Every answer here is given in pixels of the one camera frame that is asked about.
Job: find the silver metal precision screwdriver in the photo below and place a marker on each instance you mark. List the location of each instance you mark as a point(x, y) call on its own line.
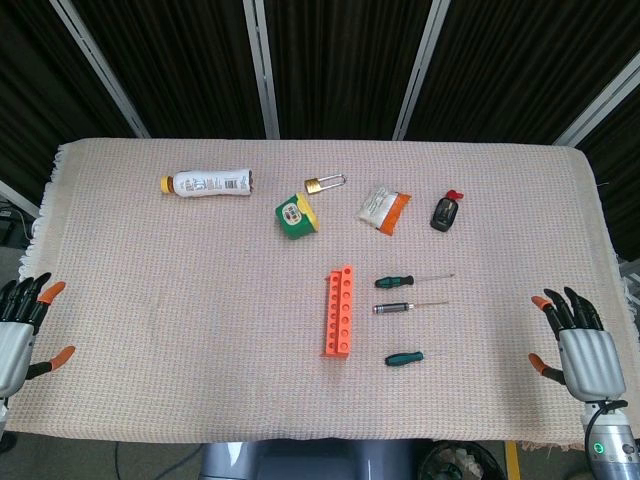
point(392, 307)

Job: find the beige woven tablecloth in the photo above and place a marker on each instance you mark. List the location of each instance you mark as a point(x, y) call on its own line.
point(200, 300)

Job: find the black waste bin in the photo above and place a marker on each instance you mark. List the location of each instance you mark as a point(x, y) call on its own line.
point(462, 462)

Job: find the orange screwdriver holder rack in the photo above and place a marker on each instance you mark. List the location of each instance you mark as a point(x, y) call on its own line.
point(340, 320)

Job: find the white bottle yellow cap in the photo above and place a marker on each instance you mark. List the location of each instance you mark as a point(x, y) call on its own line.
point(210, 183)

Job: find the small black bottle red cap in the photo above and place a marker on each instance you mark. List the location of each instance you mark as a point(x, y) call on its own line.
point(444, 214)

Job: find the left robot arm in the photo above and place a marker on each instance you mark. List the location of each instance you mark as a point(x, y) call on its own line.
point(3, 412)

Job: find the green box yellow lid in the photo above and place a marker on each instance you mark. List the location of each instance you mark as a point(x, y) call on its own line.
point(295, 217)

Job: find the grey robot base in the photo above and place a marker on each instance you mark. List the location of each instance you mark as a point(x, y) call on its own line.
point(310, 462)

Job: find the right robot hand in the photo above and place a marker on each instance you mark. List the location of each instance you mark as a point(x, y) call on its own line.
point(590, 360)

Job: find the white orange snack packet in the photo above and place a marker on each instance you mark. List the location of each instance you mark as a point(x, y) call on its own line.
point(380, 207)

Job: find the slim green black screwdriver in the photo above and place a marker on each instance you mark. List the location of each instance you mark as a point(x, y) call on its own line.
point(395, 282)

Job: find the aluminium partition post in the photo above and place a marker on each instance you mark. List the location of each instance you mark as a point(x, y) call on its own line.
point(17, 197)
point(600, 105)
point(420, 75)
point(262, 70)
point(100, 65)

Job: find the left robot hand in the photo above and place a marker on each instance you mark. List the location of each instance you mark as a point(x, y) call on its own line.
point(15, 345)

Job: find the brass padlock long shackle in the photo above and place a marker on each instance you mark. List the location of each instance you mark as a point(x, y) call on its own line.
point(313, 186)

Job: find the stubby green black screwdriver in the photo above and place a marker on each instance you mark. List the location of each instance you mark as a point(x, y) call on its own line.
point(402, 359)

